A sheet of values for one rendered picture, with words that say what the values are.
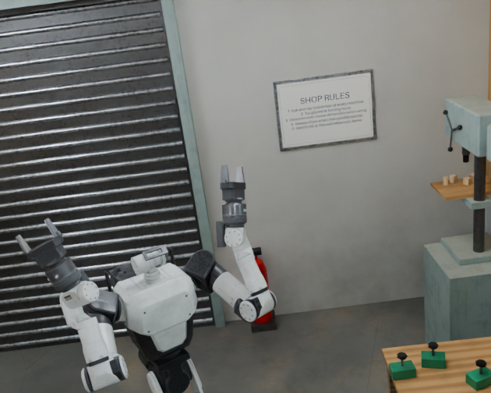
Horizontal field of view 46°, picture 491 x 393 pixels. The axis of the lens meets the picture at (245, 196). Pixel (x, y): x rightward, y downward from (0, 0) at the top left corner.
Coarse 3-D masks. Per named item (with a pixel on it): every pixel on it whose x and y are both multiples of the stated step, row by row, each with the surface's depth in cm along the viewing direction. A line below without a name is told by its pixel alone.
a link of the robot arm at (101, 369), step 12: (96, 324) 181; (84, 336) 179; (96, 336) 180; (84, 348) 179; (96, 348) 178; (96, 360) 178; (108, 360) 180; (96, 372) 178; (108, 372) 178; (120, 372) 180; (96, 384) 179; (108, 384) 181
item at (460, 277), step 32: (448, 128) 326; (480, 128) 286; (480, 160) 308; (448, 192) 329; (480, 192) 314; (480, 224) 321; (448, 256) 336; (480, 256) 323; (448, 288) 317; (480, 288) 315; (448, 320) 324; (480, 320) 323
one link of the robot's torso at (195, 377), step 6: (192, 366) 228; (150, 372) 224; (192, 372) 226; (150, 378) 222; (156, 378) 222; (192, 378) 229; (198, 378) 227; (150, 384) 225; (156, 384) 221; (192, 384) 231; (198, 384) 225; (156, 390) 220; (198, 390) 226
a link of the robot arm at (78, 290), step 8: (72, 272) 180; (80, 272) 185; (64, 280) 178; (72, 280) 179; (80, 280) 186; (88, 280) 187; (56, 288) 179; (64, 288) 178; (72, 288) 180; (80, 288) 179; (88, 288) 180; (96, 288) 182; (64, 296) 181; (72, 296) 180; (80, 296) 178; (88, 296) 179; (96, 296) 181; (72, 304) 181; (80, 304) 181
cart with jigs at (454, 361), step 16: (384, 352) 289; (400, 352) 270; (416, 352) 286; (432, 352) 274; (448, 352) 283; (464, 352) 281; (480, 352) 280; (400, 368) 269; (416, 368) 275; (432, 368) 274; (448, 368) 272; (464, 368) 271; (480, 368) 257; (400, 384) 266; (416, 384) 265; (432, 384) 263; (448, 384) 262; (464, 384) 261; (480, 384) 256
